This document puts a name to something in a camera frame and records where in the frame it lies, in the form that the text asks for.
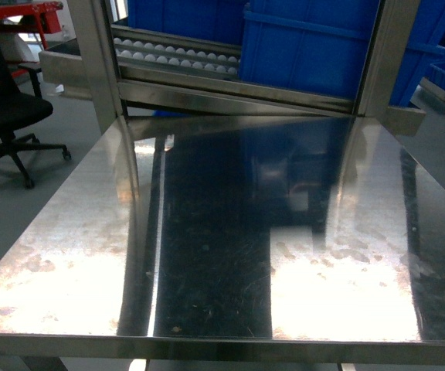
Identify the blue plastic crate behind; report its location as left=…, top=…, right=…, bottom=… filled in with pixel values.
left=127, top=0, right=247, bottom=45

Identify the large blue plastic crate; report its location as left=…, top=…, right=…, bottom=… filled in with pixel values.
left=239, top=1, right=445, bottom=107

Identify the black office chair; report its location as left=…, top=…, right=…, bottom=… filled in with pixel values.
left=0, top=49, right=71, bottom=189

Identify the steel roller rack frame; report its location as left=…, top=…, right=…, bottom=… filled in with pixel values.
left=39, top=1, right=423, bottom=131

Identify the red metal frame table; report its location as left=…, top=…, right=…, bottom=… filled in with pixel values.
left=0, top=1, right=63, bottom=49

